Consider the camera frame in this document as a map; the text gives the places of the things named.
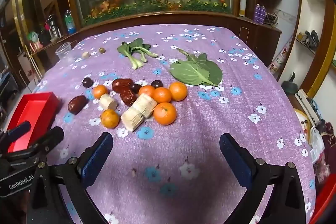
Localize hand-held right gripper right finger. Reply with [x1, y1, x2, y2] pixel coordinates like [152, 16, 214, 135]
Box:
[219, 133, 306, 224]

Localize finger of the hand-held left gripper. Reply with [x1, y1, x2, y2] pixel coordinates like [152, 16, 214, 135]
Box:
[0, 121, 31, 147]
[8, 126, 65, 161]

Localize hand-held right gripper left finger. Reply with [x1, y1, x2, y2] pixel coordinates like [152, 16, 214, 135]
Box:
[26, 132, 114, 224]

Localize red box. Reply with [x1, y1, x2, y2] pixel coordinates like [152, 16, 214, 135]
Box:
[7, 92, 60, 153]

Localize red date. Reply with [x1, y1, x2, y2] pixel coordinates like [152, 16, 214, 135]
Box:
[68, 95, 88, 115]
[120, 87, 137, 107]
[112, 78, 135, 93]

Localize orange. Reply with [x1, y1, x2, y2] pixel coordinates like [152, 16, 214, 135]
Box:
[101, 109, 120, 128]
[154, 87, 172, 104]
[153, 102, 177, 126]
[93, 85, 109, 99]
[169, 81, 188, 102]
[138, 85, 156, 98]

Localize long sugarcane piece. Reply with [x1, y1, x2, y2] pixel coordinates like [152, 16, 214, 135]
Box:
[131, 93, 158, 119]
[121, 106, 144, 132]

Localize short sugarcane piece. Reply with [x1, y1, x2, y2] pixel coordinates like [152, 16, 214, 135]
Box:
[99, 93, 117, 110]

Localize purple floral tablecloth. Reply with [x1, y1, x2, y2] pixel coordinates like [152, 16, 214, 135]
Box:
[28, 24, 317, 224]

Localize clear plastic cup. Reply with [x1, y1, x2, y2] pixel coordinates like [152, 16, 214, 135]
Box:
[55, 42, 72, 60]

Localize pile of bags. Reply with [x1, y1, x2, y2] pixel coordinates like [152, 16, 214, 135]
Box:
[310, 119, 336, 182]

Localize white ribbed board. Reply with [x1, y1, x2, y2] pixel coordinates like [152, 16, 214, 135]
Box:
[295, 90, 315, 119]

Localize dark jug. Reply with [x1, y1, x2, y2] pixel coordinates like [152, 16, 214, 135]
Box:
[282, 72, 298, 94]

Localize large green leaf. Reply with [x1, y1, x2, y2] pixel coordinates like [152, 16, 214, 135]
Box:
[169, 48, 223, 87]

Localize red plastic item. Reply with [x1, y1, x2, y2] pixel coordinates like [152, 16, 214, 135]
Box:
[310, 182, 336, 224]

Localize printed poster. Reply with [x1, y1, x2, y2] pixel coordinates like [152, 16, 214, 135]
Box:
[269, 47, 289, 73]

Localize steel thermos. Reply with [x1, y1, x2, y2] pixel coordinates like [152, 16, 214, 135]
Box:
[47, 15, 61, 38]

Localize green label water bottle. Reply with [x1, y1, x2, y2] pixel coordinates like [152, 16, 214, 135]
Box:
[64, 10, 76, 34]

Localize bok choy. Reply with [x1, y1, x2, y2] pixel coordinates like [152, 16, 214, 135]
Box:
[117, 38, 159, 70]

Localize tangled cables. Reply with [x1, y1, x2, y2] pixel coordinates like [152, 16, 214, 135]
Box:
[264, 13, 279, 28]

